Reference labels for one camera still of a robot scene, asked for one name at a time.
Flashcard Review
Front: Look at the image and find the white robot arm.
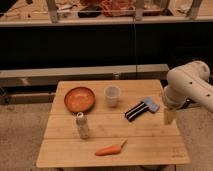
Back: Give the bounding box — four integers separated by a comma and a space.
162, 61, 213, 125

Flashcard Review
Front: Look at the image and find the clear plastic bottle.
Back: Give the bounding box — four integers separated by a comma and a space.
76, 112, 89, 139

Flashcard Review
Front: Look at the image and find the black and blue brush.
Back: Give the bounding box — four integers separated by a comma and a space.
124, 97, 160, 122

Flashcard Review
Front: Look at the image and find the translucent plastic cup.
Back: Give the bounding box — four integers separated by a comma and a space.
104, 86, 121, 107

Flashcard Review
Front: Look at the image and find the orange carrot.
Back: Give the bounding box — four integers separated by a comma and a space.
94, 140, 127, 156

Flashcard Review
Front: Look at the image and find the wooden folding table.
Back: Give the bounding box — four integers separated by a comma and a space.
36, 80, 190, 168

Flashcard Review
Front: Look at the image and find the orange round plate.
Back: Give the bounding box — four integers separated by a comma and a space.
64, 87, 95, 113

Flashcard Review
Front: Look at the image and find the cluttered background shelf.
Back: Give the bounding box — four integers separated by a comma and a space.
0, 0, 213, 27

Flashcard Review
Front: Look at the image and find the hanging black cable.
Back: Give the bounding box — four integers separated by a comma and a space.
132, 14, 139, 80

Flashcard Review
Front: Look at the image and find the grey metal bench rail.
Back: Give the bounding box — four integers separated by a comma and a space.
0, 64, 169, 87

